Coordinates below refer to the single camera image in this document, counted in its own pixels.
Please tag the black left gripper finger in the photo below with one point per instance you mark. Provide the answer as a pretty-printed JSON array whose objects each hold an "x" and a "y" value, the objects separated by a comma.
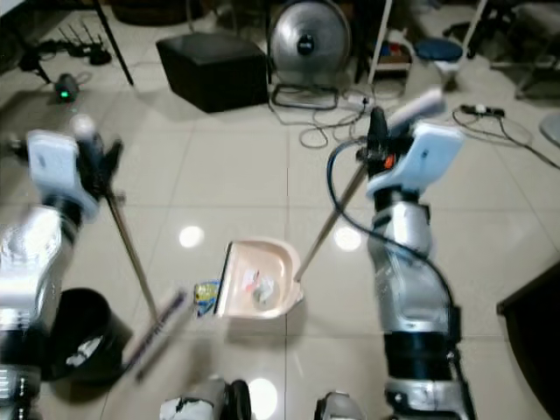
[{"x": 110, "y": 157}]

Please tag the white bin with blue lid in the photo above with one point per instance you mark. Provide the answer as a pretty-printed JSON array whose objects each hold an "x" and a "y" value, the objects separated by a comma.
[{"x": 439, "y": 51}]

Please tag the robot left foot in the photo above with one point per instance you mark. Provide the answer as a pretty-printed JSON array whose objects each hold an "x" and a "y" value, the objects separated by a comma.
[{"x": 201, "y": 401}]

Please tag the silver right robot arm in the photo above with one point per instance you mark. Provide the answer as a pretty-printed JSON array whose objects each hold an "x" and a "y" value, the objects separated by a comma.
[{"x": 416, "y": 280}]

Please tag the crumpled paper scrap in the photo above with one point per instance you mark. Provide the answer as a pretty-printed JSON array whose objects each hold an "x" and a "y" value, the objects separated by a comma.
[{"x": 262, "y": 292}]

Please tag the round silver floor fan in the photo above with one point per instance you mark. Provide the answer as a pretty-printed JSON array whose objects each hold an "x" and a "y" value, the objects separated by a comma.
[{"x": 309, "y": 39}]

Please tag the yellow blue snack wrapper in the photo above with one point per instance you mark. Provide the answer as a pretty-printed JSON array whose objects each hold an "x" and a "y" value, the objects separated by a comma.
[{"x": 206, "y": 296}]

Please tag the black tripod leg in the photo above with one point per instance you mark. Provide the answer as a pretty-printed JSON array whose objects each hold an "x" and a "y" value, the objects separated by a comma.
[{"x": 114, "y": 48}]

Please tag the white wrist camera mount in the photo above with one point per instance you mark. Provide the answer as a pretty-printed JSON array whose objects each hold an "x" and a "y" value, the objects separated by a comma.
[
  {"x": 57, "y": 171},
  {"x": 424, "y": 157}
]

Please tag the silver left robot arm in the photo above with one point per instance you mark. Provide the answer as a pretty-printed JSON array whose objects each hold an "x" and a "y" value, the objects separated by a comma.
[{"x": 28, "y": 280}]

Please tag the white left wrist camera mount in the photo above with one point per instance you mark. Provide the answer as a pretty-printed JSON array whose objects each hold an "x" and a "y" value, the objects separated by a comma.
[{"x": 57, "y": 171}]

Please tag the white power strip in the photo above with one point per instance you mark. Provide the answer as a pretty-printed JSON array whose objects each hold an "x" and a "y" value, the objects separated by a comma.
[{"x": 356, "y": 103}]

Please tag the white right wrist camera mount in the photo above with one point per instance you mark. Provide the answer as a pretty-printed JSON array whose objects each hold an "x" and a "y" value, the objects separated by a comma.
[{"x": 424, "y": 157}]

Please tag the dark wooden furniture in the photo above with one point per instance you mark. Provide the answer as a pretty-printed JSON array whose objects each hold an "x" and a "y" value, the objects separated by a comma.
[{"x": 534, "y": 332}]

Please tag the grey chair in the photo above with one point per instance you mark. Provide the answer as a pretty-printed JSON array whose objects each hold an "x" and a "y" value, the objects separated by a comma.
[{"x": 534, "y": 35}]

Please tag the black trash bin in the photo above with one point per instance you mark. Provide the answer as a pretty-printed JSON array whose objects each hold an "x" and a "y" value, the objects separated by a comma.
[{"x": 92, "y": 332}]

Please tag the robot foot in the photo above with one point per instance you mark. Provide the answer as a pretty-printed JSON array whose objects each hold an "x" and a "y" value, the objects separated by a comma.
[
  {"x": 201, "y": 401},
  {"x": 341, "y": 408}
]

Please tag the white stand pole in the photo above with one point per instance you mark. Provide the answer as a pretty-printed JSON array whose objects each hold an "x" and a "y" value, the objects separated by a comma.
[{"x": 381, "y": 39}]

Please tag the black cube ottoman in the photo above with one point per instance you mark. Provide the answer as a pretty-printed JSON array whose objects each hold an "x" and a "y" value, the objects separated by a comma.
[{"x": 212, "y": 72}]

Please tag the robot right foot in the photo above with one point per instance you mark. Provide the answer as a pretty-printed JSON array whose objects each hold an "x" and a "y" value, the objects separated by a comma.
[{"x": 341, "y": 408}]

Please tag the small device with green light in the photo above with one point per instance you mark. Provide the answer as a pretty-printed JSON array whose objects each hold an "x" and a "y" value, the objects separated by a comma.
[{"x": 66, "y": 87}]

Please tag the black router with antennas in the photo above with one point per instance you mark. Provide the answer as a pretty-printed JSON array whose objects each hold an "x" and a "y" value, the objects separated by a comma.
[{"x": 89, "y": 54}]

